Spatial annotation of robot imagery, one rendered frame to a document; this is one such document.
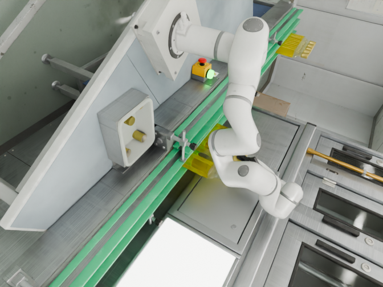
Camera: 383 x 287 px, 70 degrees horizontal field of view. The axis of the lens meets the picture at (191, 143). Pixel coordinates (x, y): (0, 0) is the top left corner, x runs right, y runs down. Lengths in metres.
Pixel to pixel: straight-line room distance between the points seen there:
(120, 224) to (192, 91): 0.67
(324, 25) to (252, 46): 6.23
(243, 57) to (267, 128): 0.92
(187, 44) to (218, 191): 0.65
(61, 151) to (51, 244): 0.30
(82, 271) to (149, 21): 0.77
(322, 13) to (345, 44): 0.83
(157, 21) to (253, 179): 0.55
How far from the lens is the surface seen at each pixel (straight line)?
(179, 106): 1.20
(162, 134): 1.08
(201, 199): 1.22
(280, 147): 1.57
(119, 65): 0.93
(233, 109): 0.78
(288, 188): 1.05
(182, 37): 0.98
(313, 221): 1.33
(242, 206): 1.23
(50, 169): 0.89
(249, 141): 0.76
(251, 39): 0.83
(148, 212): 1.08
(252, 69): 0.78
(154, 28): 0.89
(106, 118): 0.89
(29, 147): 1.62
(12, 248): 1.30
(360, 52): 7.13
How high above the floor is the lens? 1.33
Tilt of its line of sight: 19 degrees down
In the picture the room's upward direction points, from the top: 115 degrees clockwise
